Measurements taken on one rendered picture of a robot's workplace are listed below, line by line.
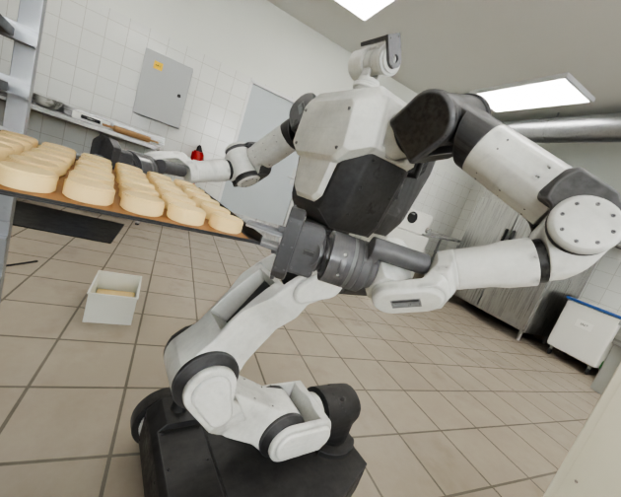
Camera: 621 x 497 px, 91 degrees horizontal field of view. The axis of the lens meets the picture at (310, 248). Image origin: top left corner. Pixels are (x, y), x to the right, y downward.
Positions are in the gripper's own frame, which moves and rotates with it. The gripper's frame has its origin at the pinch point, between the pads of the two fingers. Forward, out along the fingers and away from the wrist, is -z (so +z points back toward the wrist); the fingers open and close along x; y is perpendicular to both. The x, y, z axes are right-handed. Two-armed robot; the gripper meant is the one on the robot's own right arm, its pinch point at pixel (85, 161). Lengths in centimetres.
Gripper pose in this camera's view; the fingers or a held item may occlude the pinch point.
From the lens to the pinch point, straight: 81.1
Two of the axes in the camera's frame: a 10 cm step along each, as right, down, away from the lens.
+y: 9.3, 3.5, -1.3
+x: 3.3, -9.3, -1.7
